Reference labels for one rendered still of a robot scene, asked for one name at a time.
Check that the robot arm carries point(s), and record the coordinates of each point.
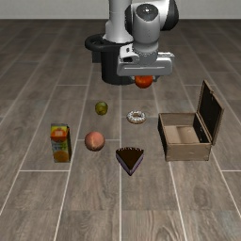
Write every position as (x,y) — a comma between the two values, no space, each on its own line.
(119,22)

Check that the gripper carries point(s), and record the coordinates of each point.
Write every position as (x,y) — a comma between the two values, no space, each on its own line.
(144,64)

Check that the brown cake wedge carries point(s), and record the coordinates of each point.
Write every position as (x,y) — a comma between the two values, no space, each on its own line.
(130,158)

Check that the orange juice carton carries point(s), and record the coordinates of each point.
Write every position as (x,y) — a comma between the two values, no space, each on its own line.
(60,142)

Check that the wooden box lid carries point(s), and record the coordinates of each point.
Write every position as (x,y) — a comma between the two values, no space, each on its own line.
(209,112)

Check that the wooden box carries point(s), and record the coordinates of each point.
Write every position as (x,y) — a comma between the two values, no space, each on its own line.
(183,138)

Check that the pink peach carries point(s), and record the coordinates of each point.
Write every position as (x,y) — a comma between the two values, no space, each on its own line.
(94,141)

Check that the red tomato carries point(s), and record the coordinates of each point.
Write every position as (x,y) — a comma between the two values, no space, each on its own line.
(143,81)

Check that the white sprinkled donut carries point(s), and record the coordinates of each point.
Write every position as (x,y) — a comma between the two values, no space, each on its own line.
(136,116)

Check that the green round fruit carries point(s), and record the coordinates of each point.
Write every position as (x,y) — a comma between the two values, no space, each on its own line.
(101,108)

